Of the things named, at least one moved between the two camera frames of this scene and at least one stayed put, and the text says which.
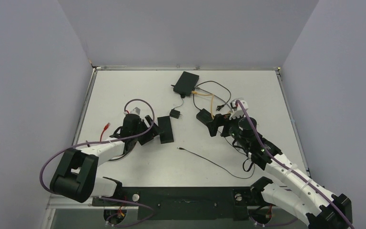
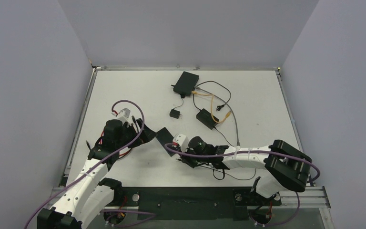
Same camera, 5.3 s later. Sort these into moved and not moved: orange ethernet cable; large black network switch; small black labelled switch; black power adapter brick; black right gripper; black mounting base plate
Moved: small black labelled switch; black right gripper
Not moved: black mounting base plate; large black network switch; black power adapter brick; orange ethernet cable
